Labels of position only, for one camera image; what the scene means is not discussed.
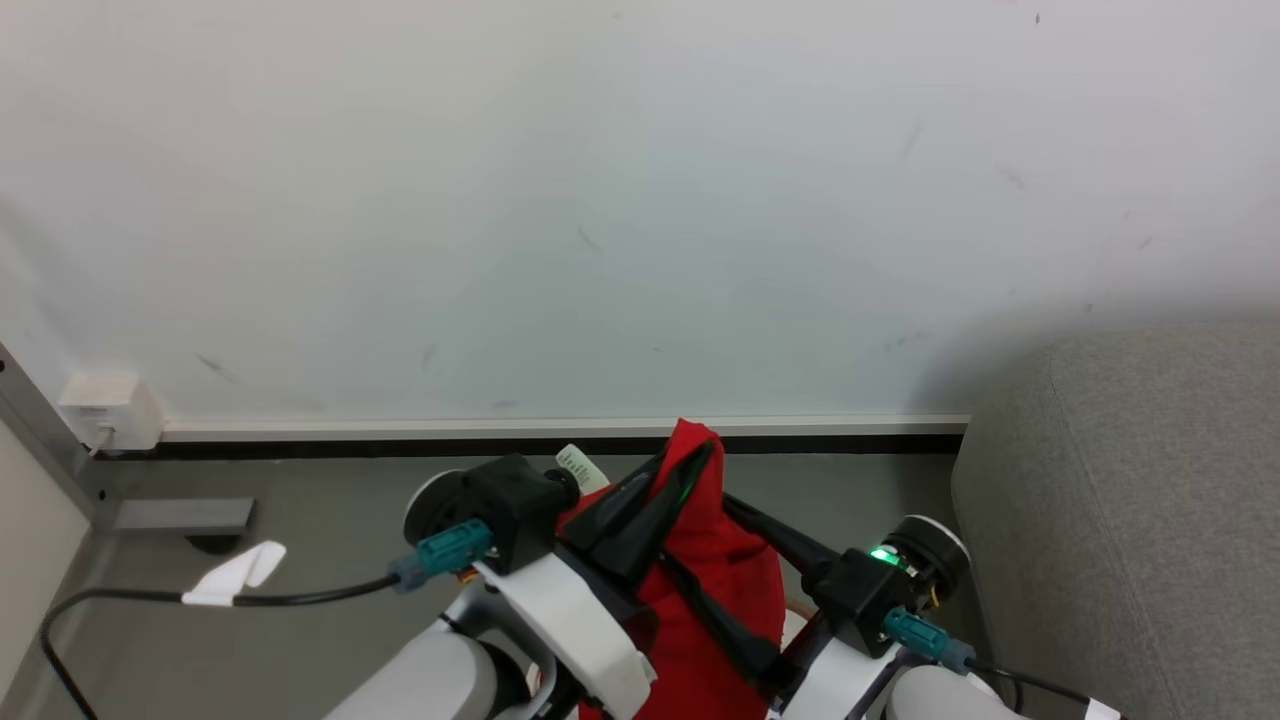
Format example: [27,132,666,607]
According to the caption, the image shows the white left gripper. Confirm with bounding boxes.
[472,438,721,720]

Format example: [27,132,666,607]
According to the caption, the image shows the teal right cable connector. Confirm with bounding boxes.
[882,607,977,677]

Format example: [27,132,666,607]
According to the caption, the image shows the white and black baseboard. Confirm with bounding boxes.
[100,414,973,463]

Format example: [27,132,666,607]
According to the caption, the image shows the red clothing item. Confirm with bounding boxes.
[556,418,789,720]

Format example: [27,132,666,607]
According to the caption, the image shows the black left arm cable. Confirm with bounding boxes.
[38,574,403,720]

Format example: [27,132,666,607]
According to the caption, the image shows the grey fabric sofa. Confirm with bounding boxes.
[950,322,1280,720]

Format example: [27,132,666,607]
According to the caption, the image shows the teal left cable connector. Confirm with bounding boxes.
[388,519,497,597]

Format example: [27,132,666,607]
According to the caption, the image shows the white wall socket box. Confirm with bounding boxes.
[58,369,167,457]

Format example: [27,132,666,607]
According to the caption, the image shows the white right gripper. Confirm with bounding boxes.
[658,493,903,720]

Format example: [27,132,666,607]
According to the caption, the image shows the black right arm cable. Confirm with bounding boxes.
[966,660,1131,720]

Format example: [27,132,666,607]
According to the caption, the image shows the grey metal frame post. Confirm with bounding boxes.
[0,340,105,533]

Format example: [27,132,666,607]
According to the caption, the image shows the teal cable connector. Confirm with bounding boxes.
[882,607,977,677]
[388,519,497,597]

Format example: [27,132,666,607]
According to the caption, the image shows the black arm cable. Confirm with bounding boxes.
[38,574,403,720]
[966,660,1131,720]

